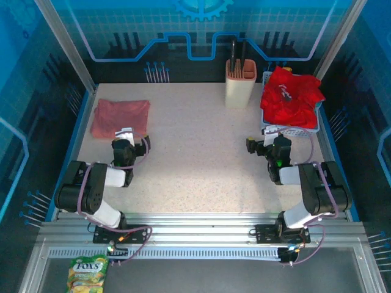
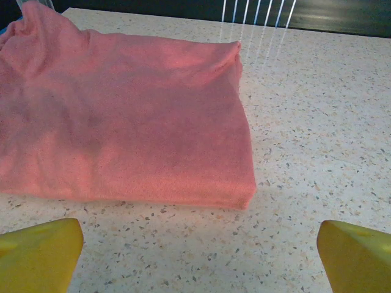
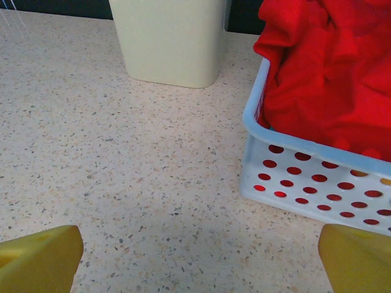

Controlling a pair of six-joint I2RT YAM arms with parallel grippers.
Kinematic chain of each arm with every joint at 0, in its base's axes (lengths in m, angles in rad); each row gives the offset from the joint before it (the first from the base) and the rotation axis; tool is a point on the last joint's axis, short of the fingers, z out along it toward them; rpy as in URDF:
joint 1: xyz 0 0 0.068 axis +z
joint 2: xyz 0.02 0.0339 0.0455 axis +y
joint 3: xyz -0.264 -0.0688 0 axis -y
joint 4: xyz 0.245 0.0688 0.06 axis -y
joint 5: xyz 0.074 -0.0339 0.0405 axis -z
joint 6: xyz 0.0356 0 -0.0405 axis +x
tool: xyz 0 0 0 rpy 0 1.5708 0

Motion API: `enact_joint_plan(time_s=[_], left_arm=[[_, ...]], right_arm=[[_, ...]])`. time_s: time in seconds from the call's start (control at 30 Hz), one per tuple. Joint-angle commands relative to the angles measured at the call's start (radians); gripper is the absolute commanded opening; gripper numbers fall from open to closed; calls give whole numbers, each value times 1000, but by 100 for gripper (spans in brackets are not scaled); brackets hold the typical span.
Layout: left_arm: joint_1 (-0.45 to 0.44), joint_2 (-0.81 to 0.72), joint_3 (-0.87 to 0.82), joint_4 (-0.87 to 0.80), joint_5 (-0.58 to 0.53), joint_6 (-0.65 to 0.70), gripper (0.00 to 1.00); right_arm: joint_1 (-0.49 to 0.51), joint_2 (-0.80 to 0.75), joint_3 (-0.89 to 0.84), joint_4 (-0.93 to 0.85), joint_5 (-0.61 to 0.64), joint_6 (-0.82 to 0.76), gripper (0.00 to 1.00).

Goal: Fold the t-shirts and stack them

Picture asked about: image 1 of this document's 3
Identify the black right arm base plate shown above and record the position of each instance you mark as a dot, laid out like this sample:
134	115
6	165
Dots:
264	233

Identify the red t-shirt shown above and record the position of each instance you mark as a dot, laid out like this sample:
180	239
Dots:
290	100

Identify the green candy bag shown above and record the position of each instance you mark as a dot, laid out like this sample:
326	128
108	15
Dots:
88	274

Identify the aluminium frame post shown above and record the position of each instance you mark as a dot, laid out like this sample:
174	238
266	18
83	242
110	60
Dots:
65	39
339	36

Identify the white plastic basket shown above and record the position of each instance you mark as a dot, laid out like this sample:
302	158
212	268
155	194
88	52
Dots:
296	131

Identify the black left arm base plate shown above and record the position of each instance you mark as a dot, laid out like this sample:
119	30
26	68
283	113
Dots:
137	235

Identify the cream knife holder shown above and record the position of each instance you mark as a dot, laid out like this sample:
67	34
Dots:
239	91

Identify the folded pink t-shirt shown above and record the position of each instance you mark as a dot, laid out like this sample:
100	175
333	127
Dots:
119	117

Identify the aluminium frame rail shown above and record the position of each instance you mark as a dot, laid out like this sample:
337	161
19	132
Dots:
198	229

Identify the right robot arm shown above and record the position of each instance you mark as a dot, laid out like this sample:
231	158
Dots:
290	175

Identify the small controller board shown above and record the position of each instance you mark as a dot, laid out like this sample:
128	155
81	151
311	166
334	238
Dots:
117	251
288	253

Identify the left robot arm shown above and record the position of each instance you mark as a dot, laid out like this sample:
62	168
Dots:
113	178

